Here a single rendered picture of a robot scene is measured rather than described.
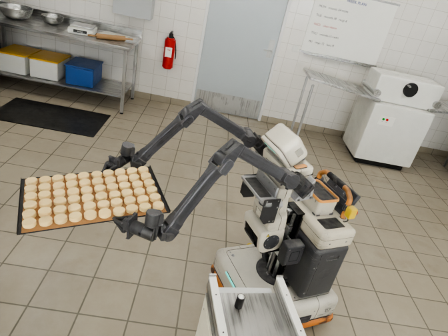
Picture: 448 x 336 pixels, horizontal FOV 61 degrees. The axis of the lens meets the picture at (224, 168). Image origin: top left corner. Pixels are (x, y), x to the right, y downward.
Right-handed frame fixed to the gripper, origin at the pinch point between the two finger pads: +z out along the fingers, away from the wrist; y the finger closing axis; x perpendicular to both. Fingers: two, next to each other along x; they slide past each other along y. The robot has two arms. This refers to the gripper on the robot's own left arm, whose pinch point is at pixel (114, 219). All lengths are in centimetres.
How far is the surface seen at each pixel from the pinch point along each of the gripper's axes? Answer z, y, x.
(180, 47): 173, 24, 382
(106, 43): 220, 14, 280
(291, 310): -79, 11, 2
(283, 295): -75, 12, 8
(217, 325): -57, 10, -19
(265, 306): -69, 17, 4
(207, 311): -50, 17, -10
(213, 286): -48.6, 9.8, -3.8
